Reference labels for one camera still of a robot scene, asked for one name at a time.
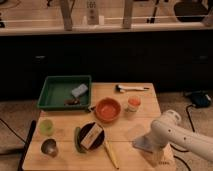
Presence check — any blue sponge block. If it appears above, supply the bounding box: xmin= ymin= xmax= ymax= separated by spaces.
xmin=71 ymin=84 xmax=88 ymax=98

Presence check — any light blue towel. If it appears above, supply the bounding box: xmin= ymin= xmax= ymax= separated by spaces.
xmin=132 ymin=135 xmax=155 ymax=153

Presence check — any green plastic cup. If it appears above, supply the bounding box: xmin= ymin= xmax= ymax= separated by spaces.
xmin=39 ymin=119 xmax=54 ymax=136

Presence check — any black cable right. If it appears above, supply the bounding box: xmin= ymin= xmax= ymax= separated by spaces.
xmin=170 ymin=103 xmax=198 ymax=171

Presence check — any wooden block on plate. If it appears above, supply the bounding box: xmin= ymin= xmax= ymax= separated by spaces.
xmin=80 ymin=123 xmax=103 ymax=149

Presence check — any black plate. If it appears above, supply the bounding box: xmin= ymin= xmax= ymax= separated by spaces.
xmin=78 ymin=122 xmax=105 ymax=150

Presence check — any brown object in tray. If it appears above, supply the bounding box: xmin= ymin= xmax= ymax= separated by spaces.
xmin=64 ymin=99 xmax=80 ymax=105

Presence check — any black device on floor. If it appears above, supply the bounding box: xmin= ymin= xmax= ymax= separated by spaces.
xmin=190 ymin=92 xmax=211 ymax=108

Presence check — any black cable left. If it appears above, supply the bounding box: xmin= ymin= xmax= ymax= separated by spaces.
xmin=0 ymin=118 xmax=27 ymax=144

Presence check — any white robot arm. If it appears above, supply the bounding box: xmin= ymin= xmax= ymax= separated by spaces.
xmin=145 ymin=110 xmax=213 ymax=163

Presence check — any metal cup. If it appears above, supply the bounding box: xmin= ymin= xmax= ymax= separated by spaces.
xmin=41 ymin=139 xmax=58 ymax=157

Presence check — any green plastic tray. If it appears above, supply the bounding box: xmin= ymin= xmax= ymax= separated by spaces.
xmin=37 ymin=75 xmax=92 ymax=111

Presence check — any orange lidded jar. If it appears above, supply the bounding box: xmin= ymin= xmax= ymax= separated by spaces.
xmin=127 ymin=96 xmax=141 ymax=112

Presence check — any black cable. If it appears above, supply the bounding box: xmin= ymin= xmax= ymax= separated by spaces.
xmin=170 ymin=103 xmax=198 ymax=171
xmin=0 ymin=118 xmax=27 ymax=144

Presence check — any yellow banana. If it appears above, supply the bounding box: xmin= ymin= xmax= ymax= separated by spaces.
xmin=104 ymin=140 xmax=119 ymax=170

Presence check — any red bowl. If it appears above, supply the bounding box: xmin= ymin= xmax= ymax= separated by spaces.
xmin=95 ymin=98 xmax=121 ymax=123

